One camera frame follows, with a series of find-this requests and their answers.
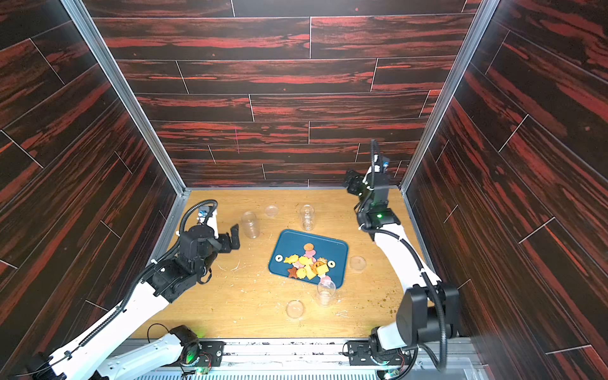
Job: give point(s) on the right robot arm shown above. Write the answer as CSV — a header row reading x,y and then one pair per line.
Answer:
x,y
428,315

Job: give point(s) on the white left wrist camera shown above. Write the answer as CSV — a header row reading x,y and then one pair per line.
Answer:
x,y
208,216

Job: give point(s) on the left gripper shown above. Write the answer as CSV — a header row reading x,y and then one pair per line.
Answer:
x,y
234,238

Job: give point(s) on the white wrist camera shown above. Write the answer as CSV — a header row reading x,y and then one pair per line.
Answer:
x,y
377,174
208,216

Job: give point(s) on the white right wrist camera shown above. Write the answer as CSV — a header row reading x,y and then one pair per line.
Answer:
x,y
377,174

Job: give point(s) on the yellow fish shaped cookie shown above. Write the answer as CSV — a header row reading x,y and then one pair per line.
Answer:
x,y
292,259

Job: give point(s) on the brown star cookie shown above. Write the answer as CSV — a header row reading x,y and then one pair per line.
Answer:
x,y
293,272

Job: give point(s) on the clear jar with cookies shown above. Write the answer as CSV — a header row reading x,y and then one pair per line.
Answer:
x,y
307,215

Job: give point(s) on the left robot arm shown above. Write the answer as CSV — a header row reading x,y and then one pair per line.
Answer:
x,y
91,354

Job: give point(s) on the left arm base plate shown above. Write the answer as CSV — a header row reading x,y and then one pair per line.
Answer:
x,y
208,354

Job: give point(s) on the yellow square cookie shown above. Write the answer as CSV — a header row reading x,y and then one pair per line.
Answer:
x,y
322,269
310,273

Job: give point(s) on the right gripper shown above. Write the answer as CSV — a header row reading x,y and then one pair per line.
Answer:
x,y
356,183

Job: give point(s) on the teal plastic tray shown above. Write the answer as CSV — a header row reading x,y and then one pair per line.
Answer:
x,y
292,242

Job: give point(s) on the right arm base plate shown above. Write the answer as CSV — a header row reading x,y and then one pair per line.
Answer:
x,y
365,353

